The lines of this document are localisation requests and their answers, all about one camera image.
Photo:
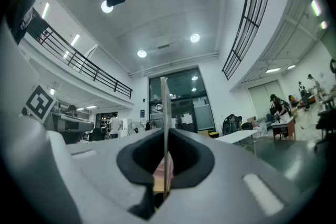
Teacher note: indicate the curved black railing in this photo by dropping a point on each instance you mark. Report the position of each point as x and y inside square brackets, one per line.
[249, 15]

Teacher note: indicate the black standing fan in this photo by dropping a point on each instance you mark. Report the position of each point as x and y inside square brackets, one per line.
[136, 128]

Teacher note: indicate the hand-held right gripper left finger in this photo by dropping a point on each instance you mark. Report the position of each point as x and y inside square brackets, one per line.
[105, 165]

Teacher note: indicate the wooden desk with white top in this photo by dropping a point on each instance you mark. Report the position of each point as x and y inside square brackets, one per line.
[283, 126]

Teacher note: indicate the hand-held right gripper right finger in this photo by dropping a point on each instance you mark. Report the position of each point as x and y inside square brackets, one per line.
[223, 178]

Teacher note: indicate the black round machine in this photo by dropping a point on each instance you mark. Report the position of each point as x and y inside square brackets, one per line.
[231, 124]

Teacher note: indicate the round ceiling light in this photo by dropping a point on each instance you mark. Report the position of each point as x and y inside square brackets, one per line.
[106, 8]
[141, 53]
[195, 37]

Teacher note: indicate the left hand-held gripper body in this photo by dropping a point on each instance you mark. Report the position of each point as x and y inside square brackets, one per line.
[39, 103]

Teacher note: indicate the black balcony railing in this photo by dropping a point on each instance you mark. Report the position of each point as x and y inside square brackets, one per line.
[78, 60]

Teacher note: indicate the white folding table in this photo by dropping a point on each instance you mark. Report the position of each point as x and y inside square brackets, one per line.
[236, 136]

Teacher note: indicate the large glass door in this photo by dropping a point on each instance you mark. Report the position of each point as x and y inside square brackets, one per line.
[181, 102]

